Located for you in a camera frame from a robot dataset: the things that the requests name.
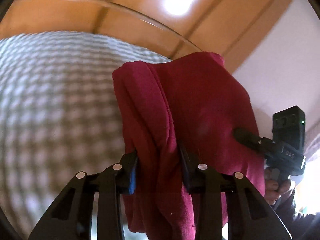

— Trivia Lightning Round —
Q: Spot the person's right hand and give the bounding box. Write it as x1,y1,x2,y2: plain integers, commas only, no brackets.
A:
264,167,296,205

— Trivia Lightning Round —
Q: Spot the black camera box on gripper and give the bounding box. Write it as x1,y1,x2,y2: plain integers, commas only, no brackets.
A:
272,106,305,153

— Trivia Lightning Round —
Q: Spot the dark red embroidered sweater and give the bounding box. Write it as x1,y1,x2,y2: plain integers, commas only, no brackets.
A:
112,52,265,239

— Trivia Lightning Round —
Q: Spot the green white checkered bedspread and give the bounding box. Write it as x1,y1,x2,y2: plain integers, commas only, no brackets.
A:
1,31,168,238

